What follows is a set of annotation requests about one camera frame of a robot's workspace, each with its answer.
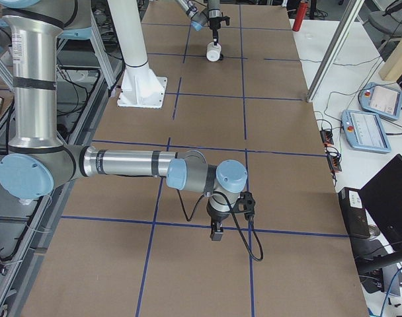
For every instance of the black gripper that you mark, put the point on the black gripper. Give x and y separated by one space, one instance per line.
217 216
215 22

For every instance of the white smiley face mug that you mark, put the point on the white smiley face mug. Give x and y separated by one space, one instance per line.
213 52

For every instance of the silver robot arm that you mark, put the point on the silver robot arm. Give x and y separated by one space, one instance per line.
38 161
210 15

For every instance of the red bottle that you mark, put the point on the red bottle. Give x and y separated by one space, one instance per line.
300 13

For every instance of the near orange black hub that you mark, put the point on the near orange black hub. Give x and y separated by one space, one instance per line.
334 161

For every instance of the orange black hub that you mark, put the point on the orange black hub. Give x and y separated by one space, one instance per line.
334 161
327 137

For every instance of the black computer box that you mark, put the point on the black computer box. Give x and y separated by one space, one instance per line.
353 213

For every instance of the far orange black hub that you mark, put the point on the far orange black hub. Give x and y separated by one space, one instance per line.
327 137

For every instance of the black monitor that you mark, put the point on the black monitor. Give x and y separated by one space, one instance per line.
382 198

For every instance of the near blue teach pendant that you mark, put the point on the near blue teach pendant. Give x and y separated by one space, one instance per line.
364 131

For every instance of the blue teach pendant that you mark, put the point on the blue teach pendant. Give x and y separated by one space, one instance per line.
364 131
382 100

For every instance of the far blue teach pendant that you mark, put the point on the far blue teach pendant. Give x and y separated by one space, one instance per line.
382 100

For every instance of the wooden beam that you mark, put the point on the wooden beam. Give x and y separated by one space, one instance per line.
392 69

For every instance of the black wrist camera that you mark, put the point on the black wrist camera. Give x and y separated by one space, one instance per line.
245 204
225 19

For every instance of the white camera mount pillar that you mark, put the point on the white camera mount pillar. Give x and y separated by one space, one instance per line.
141 87

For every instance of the aluminium frame post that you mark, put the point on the aluminium frame post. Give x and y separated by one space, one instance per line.
335 45

